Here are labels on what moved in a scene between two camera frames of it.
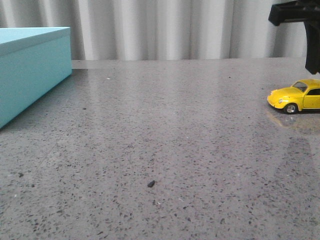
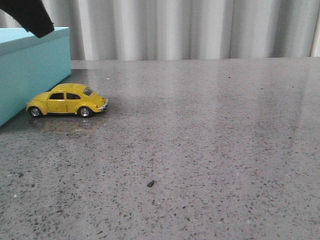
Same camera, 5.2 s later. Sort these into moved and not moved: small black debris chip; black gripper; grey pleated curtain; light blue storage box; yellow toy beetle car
Moved: yellow toy beetle car; black gripper
Not moved: small black debris chip; grey pleated curtain; light blue storage box
